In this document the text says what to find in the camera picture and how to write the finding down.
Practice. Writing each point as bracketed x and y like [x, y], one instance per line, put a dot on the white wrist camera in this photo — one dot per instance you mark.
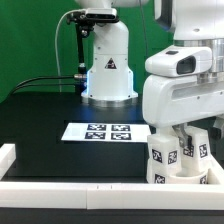
[177, 61]

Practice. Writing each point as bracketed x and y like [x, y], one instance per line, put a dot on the black camera stand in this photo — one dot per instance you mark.
[81, 40]

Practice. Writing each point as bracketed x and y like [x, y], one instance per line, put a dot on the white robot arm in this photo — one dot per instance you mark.
[193, 23]

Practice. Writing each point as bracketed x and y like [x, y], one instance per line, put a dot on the white marker sheet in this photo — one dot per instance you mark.
[105, 132]

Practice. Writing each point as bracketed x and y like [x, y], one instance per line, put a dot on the white U-shaped fence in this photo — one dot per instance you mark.
[109, 196]

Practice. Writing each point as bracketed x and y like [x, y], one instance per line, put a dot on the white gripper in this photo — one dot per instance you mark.
[173, 101]

